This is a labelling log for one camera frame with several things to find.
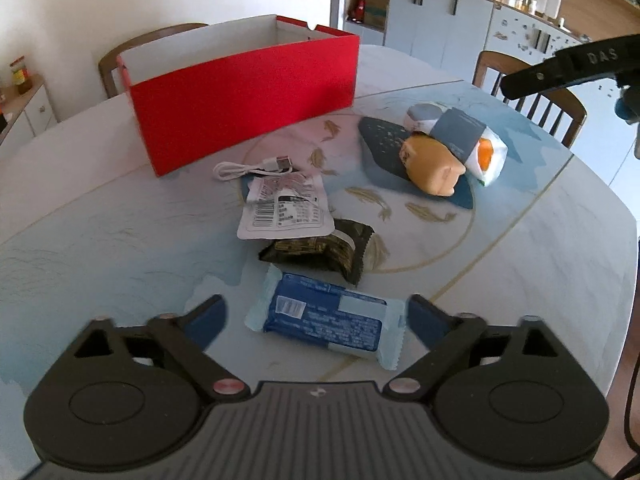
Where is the wooden chair with solid back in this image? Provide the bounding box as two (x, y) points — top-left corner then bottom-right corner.
(98, 22), (210, 100)

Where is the blue snack packet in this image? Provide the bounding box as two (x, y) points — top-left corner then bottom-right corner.
(245, 265), (407, 372)

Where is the white usb cable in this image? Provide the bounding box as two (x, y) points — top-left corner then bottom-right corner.
(212, 155), (307, 182)

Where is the tall storage cabinet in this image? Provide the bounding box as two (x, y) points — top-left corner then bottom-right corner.
(345, 0), (640, 106)

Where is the white barcode packet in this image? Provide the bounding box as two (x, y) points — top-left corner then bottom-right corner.
(236, 175), (335, 241)

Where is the brown cardboard box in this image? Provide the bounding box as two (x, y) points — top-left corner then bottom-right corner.
(364, 0), (390, 28)

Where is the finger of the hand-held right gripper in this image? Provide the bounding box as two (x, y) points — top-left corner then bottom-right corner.
(501, 49), (574, 101)

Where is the red lid sauce jar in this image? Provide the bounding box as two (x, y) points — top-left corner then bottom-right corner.
(9, 56), (33, 96)

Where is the tan plush toy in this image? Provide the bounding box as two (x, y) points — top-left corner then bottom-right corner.
(400, 131), (468, 197)

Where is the dark green snack packet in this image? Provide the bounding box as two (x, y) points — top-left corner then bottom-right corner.
(258, 218), (376, 287)

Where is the low sideboard cabinet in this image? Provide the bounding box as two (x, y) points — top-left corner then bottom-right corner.
(0, 72), (58, 148)

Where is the red cardboard box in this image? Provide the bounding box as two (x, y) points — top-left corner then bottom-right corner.
(116, 14), (361, 177)

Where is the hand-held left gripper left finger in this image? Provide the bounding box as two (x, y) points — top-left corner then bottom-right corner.
(64, 294), (249, 402)

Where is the wooden chair with slat back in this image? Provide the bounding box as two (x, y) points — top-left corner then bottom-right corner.
(472, 50), (588, 148)

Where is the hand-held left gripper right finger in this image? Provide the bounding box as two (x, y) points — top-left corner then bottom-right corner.
(381, 294), (572, 401)

